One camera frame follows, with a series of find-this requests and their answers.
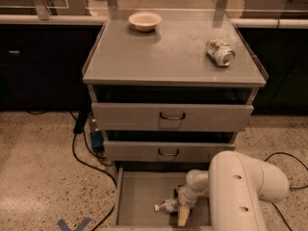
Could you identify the grey middle drawer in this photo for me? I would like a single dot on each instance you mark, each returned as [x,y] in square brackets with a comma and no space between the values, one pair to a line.
[179,152]

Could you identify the blue power box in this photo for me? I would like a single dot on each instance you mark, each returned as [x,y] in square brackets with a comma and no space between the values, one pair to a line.
[96,138]

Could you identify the crushed silver soda can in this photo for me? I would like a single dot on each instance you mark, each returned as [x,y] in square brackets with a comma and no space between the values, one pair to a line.
[220,51]

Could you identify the white ceramic bowl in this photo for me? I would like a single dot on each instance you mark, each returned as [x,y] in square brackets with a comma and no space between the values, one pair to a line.
[145,21]

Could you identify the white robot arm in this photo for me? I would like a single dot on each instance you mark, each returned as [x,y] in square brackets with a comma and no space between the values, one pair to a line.
[235,185]

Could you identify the dark low cabinet left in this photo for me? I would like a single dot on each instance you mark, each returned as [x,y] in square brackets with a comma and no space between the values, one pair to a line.
[41,66]

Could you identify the white horizontal rail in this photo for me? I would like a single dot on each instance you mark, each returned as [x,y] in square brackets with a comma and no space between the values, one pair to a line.
[54,19]

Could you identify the grey bottom drawer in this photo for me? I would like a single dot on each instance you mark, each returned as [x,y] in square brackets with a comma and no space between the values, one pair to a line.
[139,191]

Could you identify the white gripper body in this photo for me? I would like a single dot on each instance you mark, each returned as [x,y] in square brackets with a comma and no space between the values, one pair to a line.
[185,197]

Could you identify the clear plastic water bottle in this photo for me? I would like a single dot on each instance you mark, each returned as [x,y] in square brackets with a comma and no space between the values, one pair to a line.
[168,206]

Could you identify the grey drawer cabinet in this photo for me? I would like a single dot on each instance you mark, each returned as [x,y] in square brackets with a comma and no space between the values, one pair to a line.
[170,66]

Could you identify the grey top drawer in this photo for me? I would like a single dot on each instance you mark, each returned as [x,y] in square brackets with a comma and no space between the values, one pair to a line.
[171,117]

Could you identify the grey drawer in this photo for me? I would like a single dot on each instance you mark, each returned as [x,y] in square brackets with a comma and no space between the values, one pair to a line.
[139,191]
[171,117]
[179,152]

